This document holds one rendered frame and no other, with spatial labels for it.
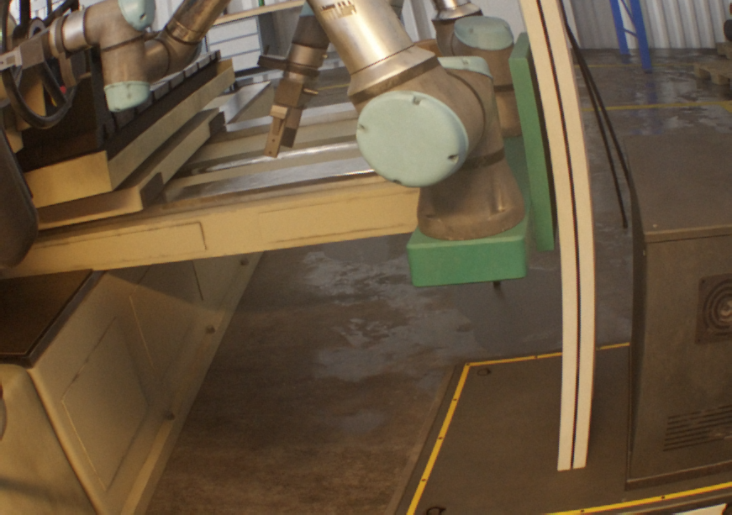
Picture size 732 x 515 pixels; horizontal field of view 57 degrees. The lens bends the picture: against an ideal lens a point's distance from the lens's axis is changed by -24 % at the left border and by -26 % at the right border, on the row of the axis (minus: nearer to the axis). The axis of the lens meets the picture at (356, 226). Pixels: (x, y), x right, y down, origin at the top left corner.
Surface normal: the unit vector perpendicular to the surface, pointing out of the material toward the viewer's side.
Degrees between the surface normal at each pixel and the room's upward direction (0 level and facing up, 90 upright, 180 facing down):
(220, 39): 90
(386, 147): 97
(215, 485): 0
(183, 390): 0
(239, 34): 90
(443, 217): 72
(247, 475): 0
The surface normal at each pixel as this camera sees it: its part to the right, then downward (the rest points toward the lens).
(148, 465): -0.17, -0.93
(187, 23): -0.10, 0.58
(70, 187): -0.10, 0.34
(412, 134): -0.31, 0.47
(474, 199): -0.05, 0.03
